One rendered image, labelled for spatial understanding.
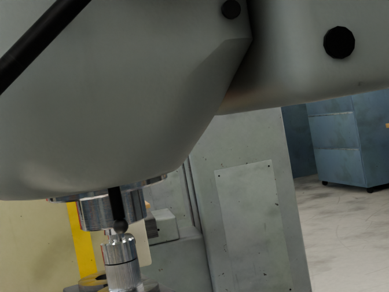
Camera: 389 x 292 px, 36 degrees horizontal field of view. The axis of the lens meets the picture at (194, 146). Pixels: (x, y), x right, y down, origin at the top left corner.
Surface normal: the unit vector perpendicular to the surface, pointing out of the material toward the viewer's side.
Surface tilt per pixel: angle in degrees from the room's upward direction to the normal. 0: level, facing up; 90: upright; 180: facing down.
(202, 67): 127
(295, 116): 90
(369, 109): 90
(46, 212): 90
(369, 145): 90
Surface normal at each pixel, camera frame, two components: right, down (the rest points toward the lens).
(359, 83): 0.29, 0.70
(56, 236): 0.22, 0.01
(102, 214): -0.16, 0.08
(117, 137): 0.29, 0.54
